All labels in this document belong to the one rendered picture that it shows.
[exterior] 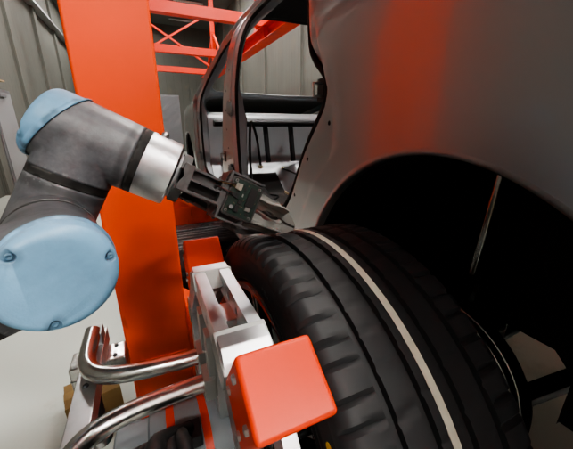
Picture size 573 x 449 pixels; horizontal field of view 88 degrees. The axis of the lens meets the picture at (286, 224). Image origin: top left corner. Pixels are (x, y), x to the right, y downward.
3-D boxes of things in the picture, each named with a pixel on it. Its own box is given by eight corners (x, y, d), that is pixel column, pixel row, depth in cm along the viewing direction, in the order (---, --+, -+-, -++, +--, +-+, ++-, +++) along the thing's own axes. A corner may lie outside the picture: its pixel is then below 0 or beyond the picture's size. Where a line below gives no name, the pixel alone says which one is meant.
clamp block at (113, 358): (129, 377, 57) (125, 355, 55) (73, 394, 53) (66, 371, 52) (130, 359, 61) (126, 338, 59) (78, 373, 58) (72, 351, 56)
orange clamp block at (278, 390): (309, 424, 32) (341, 412, 25) (238, 456, 29) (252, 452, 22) (287, 357, 36) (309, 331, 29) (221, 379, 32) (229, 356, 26)
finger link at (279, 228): (298, 248, 48) (249, 228, 45) (284, 242, 54) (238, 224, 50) (306, 230, 49) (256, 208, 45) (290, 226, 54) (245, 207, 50)
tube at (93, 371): (211, 371, 48) (206, 315, 45) (68, 418, 40) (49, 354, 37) (194, 313, 63) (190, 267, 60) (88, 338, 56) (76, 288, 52)
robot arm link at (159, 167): (131, 192, 45) (156, 134, 45) (164, 205, 47) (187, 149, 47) (126, 191, 37) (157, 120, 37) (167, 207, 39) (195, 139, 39)
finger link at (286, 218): (306, 230, 49) (256, 208, 45) (290, 226, 54) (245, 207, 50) (313, 212, 49) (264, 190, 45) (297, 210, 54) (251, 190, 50)
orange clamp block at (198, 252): (227, 273, 62) (218, 234, 65) (188, 281, 58) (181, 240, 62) (223, 283, 67) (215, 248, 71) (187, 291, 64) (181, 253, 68)
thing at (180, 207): (221, 220, 281) (218, 183, 271) (161, 227, 260) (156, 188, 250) (217, 216, 296) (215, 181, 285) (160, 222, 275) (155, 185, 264)
